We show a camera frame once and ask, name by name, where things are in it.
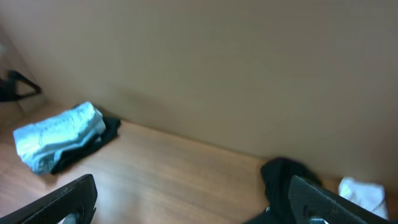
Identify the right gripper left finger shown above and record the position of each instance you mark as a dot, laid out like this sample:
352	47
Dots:
72	203

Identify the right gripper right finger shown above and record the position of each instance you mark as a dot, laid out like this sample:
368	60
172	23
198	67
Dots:
313	204

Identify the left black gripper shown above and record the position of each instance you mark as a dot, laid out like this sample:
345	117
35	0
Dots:
9	90

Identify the light blue denim shorts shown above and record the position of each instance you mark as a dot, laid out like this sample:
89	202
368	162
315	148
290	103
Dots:
40	145

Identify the black crumpled garment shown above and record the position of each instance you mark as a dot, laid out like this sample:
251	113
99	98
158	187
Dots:
277	174

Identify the white crumpled shirt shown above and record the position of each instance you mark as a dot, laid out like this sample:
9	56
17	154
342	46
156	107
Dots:
367	195

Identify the folded black garment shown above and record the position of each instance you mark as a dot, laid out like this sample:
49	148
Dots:
90	143

